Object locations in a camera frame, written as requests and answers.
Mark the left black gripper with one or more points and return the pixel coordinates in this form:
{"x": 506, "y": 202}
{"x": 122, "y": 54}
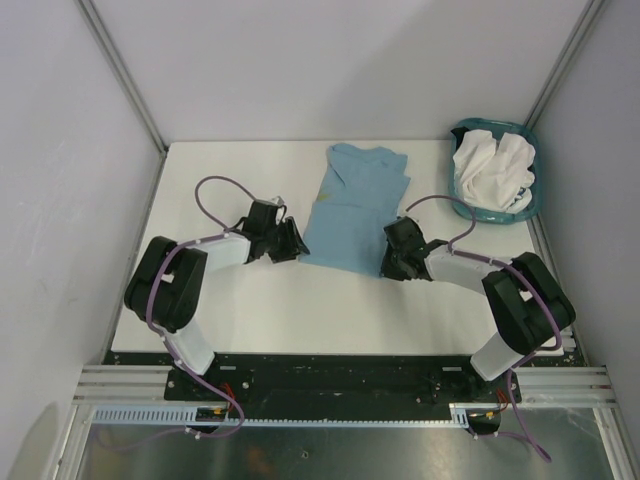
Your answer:
{"x": 294, "y": 244}

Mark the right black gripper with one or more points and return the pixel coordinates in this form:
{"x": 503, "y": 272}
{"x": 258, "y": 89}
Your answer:
{"x": 388, "y": 270}

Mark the light blue t shirt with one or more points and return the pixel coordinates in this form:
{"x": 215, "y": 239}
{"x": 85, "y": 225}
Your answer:
{"x": 359, "y": 195}

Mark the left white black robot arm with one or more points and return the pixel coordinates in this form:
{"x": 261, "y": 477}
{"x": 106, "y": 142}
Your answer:
{"x": 165, "y": 288}

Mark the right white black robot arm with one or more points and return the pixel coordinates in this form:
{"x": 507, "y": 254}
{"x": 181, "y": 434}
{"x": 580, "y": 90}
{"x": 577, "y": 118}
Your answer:
{"x": 528, "y": 305}

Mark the white t shirt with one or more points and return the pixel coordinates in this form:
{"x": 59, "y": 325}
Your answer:
{"x": 494, "y": 174}

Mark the teal laundry basket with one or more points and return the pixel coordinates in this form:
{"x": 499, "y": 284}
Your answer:
{"x": 498, "y": 128}

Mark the black t shirt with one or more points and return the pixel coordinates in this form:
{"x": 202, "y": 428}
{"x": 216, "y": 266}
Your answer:
{"x": 458, "y": 134}

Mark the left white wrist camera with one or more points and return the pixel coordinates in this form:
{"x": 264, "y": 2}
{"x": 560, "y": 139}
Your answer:
{"x": 276, "y": 199}

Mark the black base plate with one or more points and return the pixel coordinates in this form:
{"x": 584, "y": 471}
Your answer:
{"x": 438, "y": 379}

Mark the aluminium front rail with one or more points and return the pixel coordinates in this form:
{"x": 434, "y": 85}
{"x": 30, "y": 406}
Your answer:
{"x": 541, "y": 387}

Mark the right aluminium frame post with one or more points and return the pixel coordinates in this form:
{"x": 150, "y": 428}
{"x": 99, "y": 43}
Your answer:
{"x": 579, "y": 35}

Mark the aluminium frame post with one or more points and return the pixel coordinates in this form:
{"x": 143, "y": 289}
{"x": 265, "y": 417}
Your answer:
{"x": 579, "y": 35}
{"x": 120, "y": 70}

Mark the left aluminium frame post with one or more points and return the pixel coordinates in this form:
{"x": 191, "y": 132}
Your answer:
{"x": 120, "y": 70}

